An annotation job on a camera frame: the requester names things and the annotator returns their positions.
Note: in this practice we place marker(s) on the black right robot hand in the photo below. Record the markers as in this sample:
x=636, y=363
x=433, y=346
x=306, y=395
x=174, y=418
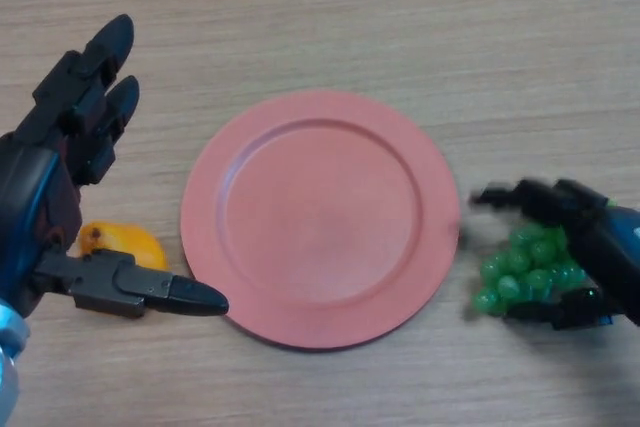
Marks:
x=605, y=257

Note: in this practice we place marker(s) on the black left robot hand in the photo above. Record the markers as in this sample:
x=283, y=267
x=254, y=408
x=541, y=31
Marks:
x=40, y=207

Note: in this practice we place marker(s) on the green grape bunch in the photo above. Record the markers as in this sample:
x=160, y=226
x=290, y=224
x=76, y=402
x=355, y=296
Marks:
x=520, y=267

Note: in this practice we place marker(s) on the pink round plate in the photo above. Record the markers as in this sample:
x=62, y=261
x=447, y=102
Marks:
x=320, y=222

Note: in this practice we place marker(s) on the yellow pear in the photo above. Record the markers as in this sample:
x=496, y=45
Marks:
x=130, y=242

